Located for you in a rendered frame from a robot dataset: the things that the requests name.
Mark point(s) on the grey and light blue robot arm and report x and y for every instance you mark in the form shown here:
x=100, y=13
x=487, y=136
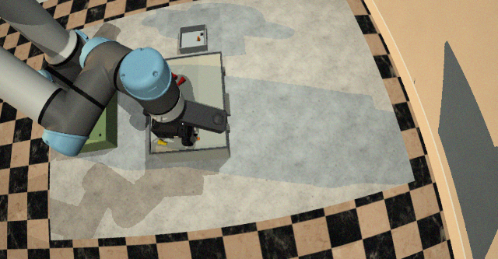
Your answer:
x=69, y=117

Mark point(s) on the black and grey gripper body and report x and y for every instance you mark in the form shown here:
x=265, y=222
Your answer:
x=169, y=131

